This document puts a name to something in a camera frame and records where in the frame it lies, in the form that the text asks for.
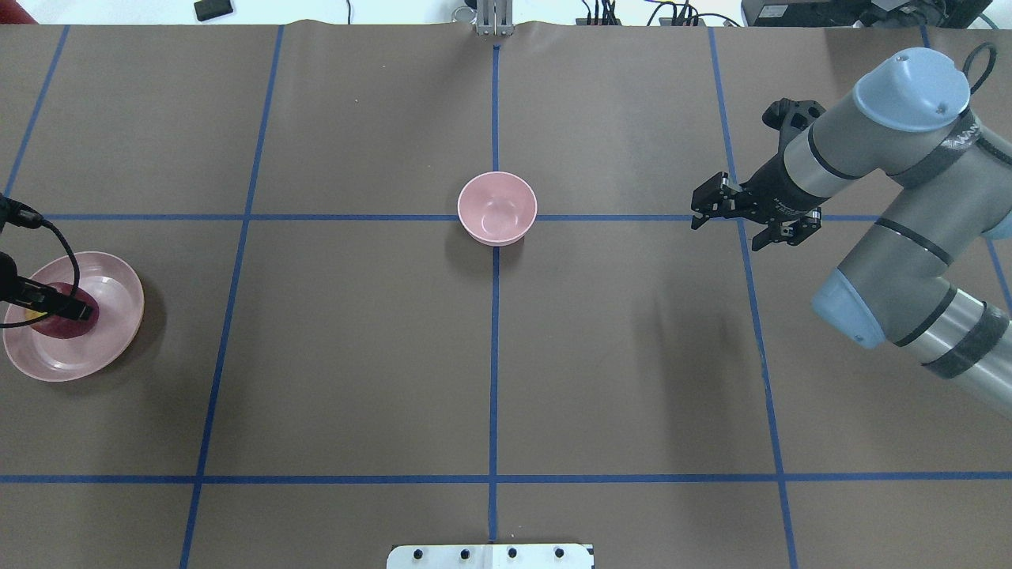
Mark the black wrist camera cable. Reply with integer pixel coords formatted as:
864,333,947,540
961,42,999,96

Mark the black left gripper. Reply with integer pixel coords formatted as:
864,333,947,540
1,252,94,322

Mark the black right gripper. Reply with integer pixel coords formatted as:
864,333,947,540
690,154,823,252

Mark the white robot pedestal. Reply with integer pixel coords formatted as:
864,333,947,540
386,543,596,568

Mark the red apple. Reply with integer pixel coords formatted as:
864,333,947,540
23,281,100,340

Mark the small black box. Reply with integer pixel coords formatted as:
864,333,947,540
193,0,234,22

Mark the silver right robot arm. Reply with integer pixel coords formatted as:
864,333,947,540
691,47,1011,416

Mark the pink bowl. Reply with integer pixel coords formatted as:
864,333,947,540
456,171,539,247

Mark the aluminium frame post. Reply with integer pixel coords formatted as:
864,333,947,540
467,0,515,37

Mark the brown paper table mat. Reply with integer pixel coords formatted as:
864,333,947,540
2,21,1010,568

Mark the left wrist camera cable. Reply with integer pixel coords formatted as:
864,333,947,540
0,194,81,301

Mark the pink plate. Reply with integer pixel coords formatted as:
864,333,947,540
2,251,145,382

